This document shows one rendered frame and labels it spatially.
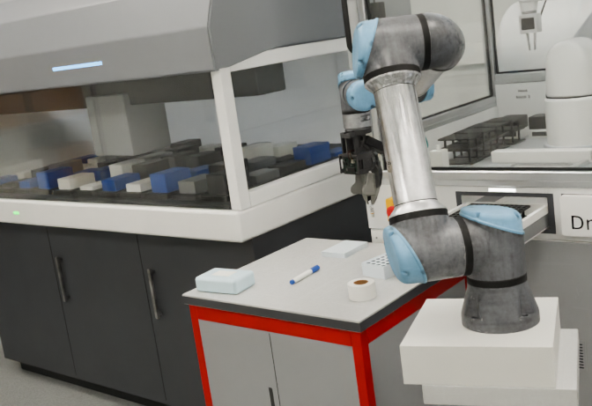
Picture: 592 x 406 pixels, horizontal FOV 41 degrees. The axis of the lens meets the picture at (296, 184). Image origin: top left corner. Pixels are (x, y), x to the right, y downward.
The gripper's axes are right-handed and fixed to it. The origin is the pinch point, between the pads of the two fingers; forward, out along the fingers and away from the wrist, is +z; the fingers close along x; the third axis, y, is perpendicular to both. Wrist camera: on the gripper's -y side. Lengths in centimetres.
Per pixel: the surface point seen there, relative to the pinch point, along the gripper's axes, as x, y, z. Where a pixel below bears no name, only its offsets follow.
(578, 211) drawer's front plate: 42, -34, 8
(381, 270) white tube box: 4.7, 4.1, 18.7
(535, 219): 33.6, -25.8, 9.3
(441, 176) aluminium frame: 1.6, -28.1, -0.1
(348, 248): -22.0, -9.2, 19.7
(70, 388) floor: -185, 23, 98
